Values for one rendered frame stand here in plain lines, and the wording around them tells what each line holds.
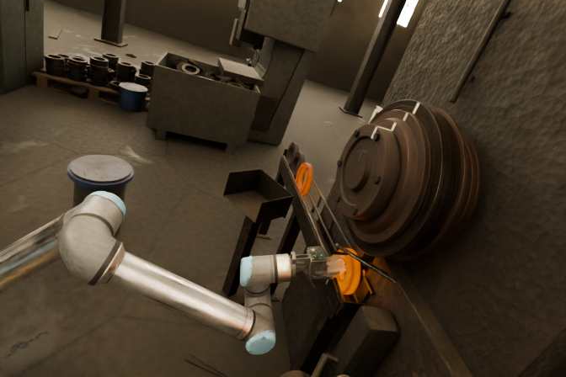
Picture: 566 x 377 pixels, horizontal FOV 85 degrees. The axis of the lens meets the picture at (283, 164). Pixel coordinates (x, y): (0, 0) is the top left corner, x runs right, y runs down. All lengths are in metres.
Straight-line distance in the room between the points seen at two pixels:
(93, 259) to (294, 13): 2.96
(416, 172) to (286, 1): 2.77
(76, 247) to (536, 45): 1.17
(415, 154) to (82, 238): 0.83
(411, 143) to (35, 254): 1.04
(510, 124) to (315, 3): 2.79
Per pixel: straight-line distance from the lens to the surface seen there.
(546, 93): 0.89
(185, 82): 3.21
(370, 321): 0.96
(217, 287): 1.93
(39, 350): 1.73
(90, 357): 1.69
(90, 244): 0.88
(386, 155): 0.83
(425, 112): 0.89
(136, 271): 0.90
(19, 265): 1.14
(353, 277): 1.10
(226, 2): 10.78
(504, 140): 0.91
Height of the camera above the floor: 1.42
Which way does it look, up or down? 23 degrees down
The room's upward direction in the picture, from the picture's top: 19 degrees clockwise
